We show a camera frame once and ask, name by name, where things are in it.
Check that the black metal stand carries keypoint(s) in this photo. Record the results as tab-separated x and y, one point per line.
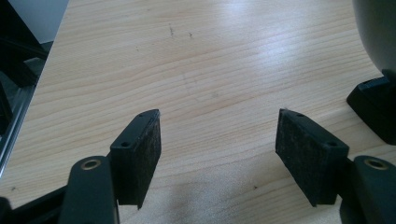
15	43

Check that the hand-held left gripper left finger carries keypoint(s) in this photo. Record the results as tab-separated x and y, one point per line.
137	155

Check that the grey metal rail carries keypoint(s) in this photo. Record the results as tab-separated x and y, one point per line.
14	124

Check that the dark grey rounded object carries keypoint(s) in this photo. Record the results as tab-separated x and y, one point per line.
379	28

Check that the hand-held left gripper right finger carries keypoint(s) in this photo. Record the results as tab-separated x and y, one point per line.
311	158

